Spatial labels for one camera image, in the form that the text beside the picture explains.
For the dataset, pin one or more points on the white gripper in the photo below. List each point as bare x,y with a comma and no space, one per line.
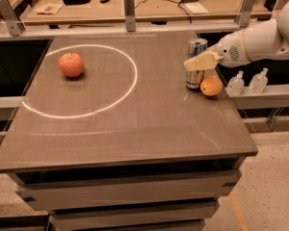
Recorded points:
231,52

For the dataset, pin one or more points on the redbull can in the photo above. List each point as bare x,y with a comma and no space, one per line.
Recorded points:
195,47

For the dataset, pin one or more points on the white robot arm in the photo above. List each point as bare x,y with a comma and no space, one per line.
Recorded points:
265,40

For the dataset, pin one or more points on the orange fruit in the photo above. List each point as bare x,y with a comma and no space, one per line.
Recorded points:
211,86

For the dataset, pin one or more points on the clear plastic bottle left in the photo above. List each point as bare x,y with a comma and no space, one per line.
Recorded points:
236,84

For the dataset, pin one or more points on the clear plastic bottle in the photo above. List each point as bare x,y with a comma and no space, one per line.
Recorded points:
236,84
259,81

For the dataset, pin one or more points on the white paper sheet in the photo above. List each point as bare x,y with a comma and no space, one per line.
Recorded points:
196,8

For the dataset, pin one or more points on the clear plastic bottle right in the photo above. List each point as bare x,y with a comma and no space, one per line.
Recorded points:
259,81

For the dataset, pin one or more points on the small black device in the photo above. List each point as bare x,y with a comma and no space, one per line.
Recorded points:
104,1

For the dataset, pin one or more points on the red apple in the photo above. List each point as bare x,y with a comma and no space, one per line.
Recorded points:
71,64

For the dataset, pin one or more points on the grey drawer cabinet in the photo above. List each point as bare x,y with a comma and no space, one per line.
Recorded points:
177,196

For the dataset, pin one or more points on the black cloth bundle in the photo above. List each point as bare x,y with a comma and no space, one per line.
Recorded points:
76,2

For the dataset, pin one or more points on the paper note on desk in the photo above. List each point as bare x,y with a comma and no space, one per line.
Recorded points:
48,8

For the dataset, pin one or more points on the right metal bracket post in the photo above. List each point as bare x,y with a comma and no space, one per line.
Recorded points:
243,18

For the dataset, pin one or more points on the metal bracket post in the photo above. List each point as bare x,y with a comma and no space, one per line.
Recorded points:
13,22
243,18
129,11

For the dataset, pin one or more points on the middle metal bracket post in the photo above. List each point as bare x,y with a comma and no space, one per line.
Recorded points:
129,11

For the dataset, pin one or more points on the left metal bracket post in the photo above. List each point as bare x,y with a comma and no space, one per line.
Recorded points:
13,22

